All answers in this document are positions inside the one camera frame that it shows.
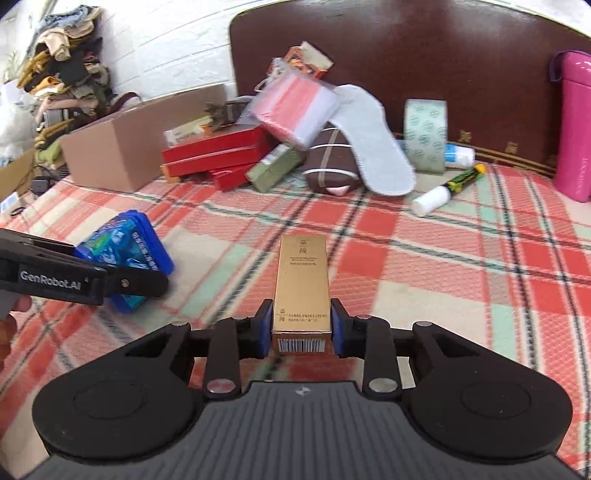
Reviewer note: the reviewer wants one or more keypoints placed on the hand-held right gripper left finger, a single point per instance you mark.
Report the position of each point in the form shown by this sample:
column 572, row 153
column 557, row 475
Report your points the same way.
column 262, row 330

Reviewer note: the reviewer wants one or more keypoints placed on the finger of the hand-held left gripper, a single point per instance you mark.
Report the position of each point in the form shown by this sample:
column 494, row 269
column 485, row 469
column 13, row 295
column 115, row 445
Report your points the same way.
column 138, row 284
column 37, row 244

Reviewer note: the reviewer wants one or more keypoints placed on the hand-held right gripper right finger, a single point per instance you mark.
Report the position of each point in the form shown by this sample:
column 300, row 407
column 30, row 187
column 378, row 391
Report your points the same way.
column 337, row 330

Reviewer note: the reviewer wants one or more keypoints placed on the blue plastic box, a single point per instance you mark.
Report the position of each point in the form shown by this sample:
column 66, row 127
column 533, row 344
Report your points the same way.
column 122, row 242

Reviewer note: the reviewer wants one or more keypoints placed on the gold carton box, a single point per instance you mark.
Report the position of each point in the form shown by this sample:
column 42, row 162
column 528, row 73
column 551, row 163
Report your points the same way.
column 302, row 286

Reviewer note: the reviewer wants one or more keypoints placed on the brown cardboard box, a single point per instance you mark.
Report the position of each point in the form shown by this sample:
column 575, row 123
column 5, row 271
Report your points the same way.
column 120, row 147

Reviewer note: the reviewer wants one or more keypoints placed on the person's left hand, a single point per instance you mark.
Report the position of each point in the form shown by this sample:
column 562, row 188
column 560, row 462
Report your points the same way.
column 5, row 339

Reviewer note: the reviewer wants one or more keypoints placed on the black power adapter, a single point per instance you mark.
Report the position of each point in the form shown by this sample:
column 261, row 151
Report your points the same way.
column 40, row 184

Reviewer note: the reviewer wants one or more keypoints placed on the open cardboard carton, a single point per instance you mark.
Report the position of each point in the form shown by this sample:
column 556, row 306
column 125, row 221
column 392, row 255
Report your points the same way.
column 16, row 177

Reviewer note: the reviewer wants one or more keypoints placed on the red plaid blanket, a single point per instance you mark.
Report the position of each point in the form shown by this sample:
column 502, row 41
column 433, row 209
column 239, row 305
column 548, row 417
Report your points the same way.
column 438, row 277

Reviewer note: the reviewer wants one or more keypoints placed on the flat red box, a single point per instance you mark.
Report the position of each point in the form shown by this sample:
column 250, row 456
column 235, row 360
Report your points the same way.
column 207, row 164
column 233, row 177
column 214, row 143

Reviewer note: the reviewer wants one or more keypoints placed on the white green medicine box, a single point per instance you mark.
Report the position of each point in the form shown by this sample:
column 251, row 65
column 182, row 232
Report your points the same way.
column 187, row 131

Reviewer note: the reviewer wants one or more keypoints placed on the olive green box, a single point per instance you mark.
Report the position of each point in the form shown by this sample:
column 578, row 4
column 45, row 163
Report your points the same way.
column 274, row 168

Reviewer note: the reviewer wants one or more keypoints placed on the white capped marker pen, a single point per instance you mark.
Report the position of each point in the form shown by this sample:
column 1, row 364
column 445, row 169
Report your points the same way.
column 438, row 196

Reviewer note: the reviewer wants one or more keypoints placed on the brown checkered pouch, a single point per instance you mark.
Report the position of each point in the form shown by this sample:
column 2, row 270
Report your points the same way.
column 330, row 161

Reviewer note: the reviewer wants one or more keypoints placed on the pile of clothes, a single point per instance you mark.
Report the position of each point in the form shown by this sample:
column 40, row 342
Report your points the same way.
column 69, row 78

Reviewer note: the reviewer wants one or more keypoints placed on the brown hair claw clip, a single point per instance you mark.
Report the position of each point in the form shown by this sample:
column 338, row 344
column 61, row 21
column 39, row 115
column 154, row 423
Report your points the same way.
column 216, row 116

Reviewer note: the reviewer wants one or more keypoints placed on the white insole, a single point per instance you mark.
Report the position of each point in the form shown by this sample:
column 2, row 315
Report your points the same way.
column 374, row 138

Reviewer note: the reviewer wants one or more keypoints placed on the small white bottle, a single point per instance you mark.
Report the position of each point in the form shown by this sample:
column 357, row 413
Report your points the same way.
column 459, row 155

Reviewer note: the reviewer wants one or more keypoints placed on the green printed tape roll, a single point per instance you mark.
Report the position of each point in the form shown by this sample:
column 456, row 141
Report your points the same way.
column 425, row 134

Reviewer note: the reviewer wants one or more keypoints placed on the bag of red zip bags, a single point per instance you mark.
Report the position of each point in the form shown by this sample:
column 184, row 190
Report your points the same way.
column 295, row 108

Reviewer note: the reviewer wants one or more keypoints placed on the orange printed card box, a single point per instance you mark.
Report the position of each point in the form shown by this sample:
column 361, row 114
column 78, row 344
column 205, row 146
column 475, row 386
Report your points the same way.
column 309, row 60

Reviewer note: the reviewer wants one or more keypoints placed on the brown wooden headboard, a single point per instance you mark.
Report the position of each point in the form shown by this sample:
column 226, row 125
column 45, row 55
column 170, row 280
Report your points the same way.
column 438, row 55

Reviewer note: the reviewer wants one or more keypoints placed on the pink thermos bottle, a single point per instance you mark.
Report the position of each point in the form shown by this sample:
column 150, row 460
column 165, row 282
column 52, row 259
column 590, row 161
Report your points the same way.
column 575, row 129

